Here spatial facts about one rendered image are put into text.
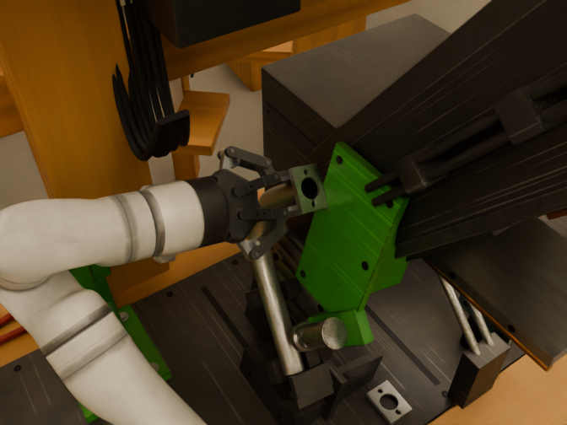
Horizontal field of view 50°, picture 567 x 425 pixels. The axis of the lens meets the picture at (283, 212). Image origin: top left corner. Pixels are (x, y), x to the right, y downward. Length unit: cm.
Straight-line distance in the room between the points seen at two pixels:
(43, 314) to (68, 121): 33
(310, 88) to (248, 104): 217
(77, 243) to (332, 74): 46
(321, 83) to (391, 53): 14
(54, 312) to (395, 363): 55
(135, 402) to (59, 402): 40
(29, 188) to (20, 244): 219
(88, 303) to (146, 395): 10
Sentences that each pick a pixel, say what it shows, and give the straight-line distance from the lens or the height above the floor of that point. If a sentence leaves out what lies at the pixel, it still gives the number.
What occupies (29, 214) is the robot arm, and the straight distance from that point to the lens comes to 57.
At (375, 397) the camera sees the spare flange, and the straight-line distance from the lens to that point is 92.
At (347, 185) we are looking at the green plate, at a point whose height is 124.
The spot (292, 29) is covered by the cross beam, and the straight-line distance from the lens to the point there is 107.
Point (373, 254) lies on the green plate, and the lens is 69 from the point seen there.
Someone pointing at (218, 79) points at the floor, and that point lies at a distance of 322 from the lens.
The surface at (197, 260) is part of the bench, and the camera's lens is 110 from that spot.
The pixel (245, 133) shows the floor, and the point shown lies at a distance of 283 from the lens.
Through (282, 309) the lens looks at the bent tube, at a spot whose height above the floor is 104.
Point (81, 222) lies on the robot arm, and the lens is 58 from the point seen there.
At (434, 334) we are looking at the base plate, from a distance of 100.
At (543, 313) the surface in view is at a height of 113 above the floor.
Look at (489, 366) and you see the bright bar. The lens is 88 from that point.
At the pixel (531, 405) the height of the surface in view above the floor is 90.
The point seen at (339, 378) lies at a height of 98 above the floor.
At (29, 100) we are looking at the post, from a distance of 81.
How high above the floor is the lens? 170
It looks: 44 degrees down
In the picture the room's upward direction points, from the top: straight up
